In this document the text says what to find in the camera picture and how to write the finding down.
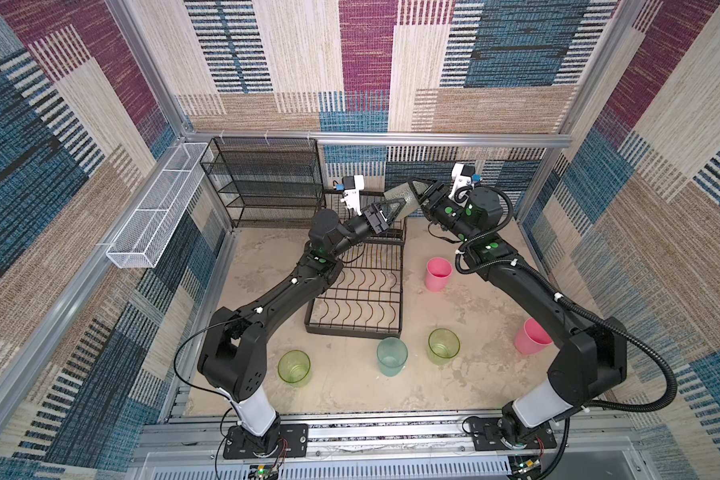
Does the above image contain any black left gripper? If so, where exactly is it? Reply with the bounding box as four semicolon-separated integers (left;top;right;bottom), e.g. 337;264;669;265
328;202;402;264

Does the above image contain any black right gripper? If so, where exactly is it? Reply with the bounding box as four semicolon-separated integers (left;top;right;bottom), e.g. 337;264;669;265
407;176;476;243

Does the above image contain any pale frosted green cup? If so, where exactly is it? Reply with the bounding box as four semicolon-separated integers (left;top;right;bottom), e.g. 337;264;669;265
384;181;420;221

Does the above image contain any teal frosted cup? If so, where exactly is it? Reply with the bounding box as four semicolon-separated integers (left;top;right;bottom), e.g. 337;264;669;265
377;337;408;377

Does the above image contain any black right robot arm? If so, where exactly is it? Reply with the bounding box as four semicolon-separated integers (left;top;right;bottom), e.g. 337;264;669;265
402;178;627;448

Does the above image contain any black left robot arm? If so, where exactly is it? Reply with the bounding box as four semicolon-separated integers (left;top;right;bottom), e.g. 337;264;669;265
197;198;406;456

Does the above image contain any black two-tier dish rack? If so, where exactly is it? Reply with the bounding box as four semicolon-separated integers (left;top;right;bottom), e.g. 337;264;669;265
304;193;406;340

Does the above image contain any black mesh shelf rack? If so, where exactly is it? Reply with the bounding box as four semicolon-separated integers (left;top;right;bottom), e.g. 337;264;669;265
200;137;325;228

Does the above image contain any opaque pink cup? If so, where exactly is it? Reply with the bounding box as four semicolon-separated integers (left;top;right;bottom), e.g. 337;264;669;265
425;257;453;292

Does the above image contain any pink cup near right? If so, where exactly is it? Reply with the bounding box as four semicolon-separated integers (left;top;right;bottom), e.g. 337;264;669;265
514;318;553;355

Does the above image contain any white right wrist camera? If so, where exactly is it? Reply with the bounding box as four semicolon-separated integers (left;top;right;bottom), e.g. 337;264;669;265
449;163;481;204

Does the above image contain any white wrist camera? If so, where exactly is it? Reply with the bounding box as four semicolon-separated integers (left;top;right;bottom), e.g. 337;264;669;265
449;163;481;204
334;175;365;216

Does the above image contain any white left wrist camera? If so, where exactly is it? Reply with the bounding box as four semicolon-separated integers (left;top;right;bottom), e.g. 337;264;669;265
334;175;365;216

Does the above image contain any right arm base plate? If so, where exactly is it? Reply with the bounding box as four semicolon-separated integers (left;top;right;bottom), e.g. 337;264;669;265
462;416;558;451

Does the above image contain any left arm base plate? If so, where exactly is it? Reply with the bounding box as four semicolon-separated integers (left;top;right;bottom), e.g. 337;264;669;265
222;422;309;460

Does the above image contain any white wire mesh basket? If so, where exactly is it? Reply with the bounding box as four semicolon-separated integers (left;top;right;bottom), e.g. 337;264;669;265
106;143;209;269

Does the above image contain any aluminium front rail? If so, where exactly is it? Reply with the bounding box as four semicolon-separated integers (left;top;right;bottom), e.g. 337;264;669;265
126;410;659;479

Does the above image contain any black corrugated cable conduit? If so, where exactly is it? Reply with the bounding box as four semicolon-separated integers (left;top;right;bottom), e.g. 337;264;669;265
454;185;678;414

